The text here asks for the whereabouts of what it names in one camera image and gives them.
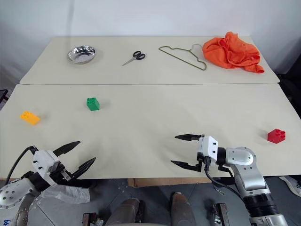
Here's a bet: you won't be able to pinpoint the crumpled orange cloth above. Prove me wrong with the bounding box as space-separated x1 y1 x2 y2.
202 31 265 74

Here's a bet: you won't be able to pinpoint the olive wire clothes hanger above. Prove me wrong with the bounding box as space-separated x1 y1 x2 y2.
158 43 207 71

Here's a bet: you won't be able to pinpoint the red toy brick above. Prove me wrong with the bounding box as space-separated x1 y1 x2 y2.
267 128 287 144

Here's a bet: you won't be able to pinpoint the brown cardboard sheet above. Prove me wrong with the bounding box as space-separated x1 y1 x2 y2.
127 177 210 188

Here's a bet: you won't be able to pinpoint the black-handled scissors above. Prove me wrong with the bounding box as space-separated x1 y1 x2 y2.
121 50 146 66

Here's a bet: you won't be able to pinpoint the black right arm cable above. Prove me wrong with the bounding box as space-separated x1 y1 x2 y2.
204 158 237 196

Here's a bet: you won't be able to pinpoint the white sneaker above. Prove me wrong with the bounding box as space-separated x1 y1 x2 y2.
278 175 301 196

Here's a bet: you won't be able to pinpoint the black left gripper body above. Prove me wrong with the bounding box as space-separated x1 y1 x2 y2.
48 161 93 189

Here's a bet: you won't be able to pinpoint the metal floor bracket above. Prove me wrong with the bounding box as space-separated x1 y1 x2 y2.
83 211 105 226
211 202 230 226

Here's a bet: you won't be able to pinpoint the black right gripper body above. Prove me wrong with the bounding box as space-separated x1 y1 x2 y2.
194 134 213 172

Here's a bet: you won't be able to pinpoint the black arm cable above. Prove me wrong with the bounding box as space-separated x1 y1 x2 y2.
204 158 237 196
4 145 38 186

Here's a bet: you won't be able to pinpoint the clear plastic bag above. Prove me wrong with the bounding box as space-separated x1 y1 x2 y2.
41 185 91 204

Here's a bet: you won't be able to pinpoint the shiny steel bowl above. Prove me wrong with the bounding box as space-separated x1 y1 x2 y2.
67 45 97 65

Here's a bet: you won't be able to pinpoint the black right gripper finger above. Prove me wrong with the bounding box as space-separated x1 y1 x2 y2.
174 134 201 142
170 160 198 171

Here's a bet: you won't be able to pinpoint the green toy brick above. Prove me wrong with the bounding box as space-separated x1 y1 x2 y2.
86 97 101 111

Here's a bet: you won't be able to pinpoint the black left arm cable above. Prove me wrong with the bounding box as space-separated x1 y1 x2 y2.
4 145 38 186

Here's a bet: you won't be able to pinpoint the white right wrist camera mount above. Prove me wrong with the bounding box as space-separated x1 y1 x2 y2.
197 135 219 166

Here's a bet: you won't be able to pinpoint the dark equipment beside table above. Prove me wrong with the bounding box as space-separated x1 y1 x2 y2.
275 50 301 132

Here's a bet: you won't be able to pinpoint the black object at room edge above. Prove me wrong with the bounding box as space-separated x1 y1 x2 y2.
0 89 9 105

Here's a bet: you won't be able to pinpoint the yellow toy brick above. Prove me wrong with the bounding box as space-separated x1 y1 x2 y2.
19 111 41 126

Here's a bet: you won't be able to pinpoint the dark rounded shape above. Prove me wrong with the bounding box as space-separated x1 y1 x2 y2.
108 198 142 226
169 191 195 226

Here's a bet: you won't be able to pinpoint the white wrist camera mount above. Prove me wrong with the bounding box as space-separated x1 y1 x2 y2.
197 135 219 166
32 150 63 187

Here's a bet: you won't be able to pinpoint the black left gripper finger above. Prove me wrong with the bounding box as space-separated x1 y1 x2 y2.
52 141 81 157
70 157 97 180

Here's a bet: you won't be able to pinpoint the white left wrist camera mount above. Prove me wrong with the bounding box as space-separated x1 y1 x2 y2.
32 150 63 187

